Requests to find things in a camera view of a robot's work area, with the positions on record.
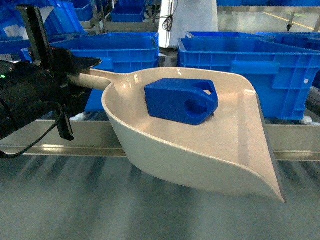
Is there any beige plastic dustpan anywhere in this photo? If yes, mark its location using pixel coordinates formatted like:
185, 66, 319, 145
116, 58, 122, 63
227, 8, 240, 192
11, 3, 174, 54
69, 67, 285, 202

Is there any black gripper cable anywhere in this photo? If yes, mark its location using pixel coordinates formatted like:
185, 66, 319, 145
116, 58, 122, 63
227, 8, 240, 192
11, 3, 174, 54
0, 99, 65, 160

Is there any blue bin rear right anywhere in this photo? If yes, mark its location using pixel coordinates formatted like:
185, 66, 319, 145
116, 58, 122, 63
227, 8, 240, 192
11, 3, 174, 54
185, 31, 276, 42

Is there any blue bin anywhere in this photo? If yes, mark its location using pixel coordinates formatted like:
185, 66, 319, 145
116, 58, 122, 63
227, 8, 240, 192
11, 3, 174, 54
21, 36, 160, 113
89, 32, 159, 41
177, 37, 320, 120
185, 31, 276, 42

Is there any blue bin left front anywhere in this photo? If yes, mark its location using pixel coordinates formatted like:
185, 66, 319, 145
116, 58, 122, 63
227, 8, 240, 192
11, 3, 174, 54
21, 36, 160, 113

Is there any blue plastic block part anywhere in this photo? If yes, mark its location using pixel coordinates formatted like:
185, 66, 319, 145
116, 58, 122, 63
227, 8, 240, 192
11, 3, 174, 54
144, 78, 219, 126

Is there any blue bin rear left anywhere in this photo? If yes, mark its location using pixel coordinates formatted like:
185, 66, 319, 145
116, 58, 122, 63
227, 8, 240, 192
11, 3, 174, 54
89, 32, 159, 41

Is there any blue bin right front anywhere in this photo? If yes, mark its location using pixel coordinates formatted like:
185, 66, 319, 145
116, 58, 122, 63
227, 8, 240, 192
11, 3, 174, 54
177, 37, 320, 120

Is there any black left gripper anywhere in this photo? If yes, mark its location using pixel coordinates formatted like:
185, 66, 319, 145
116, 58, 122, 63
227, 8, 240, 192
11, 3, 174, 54
15, 4, 102, 141

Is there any white machine column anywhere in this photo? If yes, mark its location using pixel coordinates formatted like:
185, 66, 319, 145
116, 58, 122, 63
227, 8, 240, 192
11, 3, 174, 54
158, 0, 219, 48

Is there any stainless steel shelf rack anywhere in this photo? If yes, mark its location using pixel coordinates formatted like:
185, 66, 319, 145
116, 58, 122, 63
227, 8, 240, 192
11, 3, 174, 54
0, 118, 320, 162

